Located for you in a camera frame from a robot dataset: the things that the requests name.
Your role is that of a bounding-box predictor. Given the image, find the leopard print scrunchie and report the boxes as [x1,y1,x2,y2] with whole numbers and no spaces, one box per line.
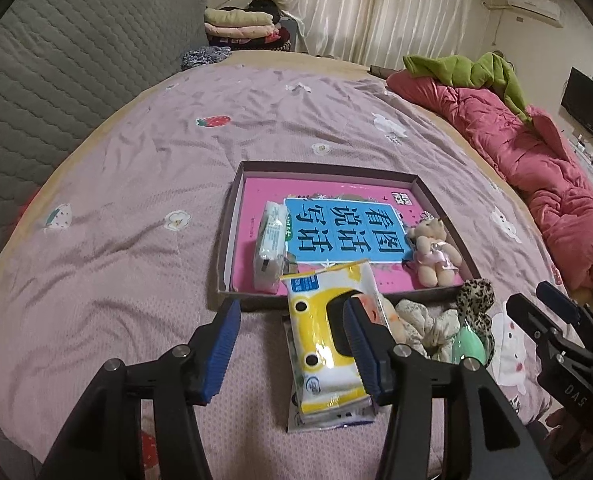
[455,279,496,346]

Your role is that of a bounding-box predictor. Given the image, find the blue patterned cloth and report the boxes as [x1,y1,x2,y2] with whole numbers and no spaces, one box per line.
[180,46,232,72]

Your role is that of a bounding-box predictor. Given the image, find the yellow white tissue pack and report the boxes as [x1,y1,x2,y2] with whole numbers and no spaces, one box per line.
[280,259,377,416]

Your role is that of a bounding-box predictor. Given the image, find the shallow brown cardboard box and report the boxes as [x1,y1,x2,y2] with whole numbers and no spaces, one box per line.
[216,161,481,311]

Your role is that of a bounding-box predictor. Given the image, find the pink blue picture book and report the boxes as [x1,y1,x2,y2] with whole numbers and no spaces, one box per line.
[234,177,469,293]

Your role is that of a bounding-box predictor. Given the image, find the white air conditioner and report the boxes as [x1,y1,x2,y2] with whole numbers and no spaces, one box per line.
[506,0,563,28]

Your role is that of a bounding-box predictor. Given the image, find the cream striped curtains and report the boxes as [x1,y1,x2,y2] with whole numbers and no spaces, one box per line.
[276,0,479,66]

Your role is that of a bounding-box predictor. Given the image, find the slim white tissue pack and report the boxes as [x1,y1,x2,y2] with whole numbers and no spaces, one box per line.
[253,200,290,295]

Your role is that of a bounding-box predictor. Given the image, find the dark red printed garment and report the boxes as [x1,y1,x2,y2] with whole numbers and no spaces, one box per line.
[209,27,293,52]

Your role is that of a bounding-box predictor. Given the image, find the black television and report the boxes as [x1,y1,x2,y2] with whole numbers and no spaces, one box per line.
[560,66,593,153]

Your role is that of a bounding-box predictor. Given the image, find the pink printed bed sheet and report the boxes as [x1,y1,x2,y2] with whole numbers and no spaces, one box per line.
[0,52,572,466]

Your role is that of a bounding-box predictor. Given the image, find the green makeup sponge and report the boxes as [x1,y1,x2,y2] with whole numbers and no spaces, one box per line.
[449,325,492,366]

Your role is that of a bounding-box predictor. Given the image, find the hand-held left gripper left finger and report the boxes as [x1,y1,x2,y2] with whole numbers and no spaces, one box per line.
[39,299,242,480]

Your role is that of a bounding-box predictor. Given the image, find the pink folded garment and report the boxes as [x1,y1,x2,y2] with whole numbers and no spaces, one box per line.
[205,22,273,39]

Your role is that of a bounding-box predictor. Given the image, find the grey quilted headboard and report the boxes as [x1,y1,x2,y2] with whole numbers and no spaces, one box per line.
[0,0,210,301]

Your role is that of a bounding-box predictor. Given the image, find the green garment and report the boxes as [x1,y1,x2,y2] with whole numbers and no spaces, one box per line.
[402,51,533,123]

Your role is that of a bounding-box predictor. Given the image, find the black garment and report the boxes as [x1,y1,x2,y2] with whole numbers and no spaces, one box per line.
[246,0,283,24]

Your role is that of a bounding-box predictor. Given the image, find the small teddy bear pink dress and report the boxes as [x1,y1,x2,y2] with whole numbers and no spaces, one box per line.
[405,217,463,288]

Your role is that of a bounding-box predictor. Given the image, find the pink quilt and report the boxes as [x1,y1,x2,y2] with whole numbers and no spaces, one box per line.
[386,70,593,301]

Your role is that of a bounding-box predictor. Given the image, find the cream folded garment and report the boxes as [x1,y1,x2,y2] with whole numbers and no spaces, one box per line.
[205,8,272,27]

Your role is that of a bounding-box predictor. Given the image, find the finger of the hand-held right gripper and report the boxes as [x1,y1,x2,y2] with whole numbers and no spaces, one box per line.
[506,292,568,362]
[536,281,593,342]

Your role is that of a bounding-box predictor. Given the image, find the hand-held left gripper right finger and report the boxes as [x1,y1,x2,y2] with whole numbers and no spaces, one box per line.
[343,296,552,480]

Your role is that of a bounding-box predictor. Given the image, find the white floral scrunchie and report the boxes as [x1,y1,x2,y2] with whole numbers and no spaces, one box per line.
[395,299,462,361]

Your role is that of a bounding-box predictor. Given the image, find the green floral tissue pack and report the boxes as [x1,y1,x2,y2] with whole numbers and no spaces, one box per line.
[282,312,377,433]

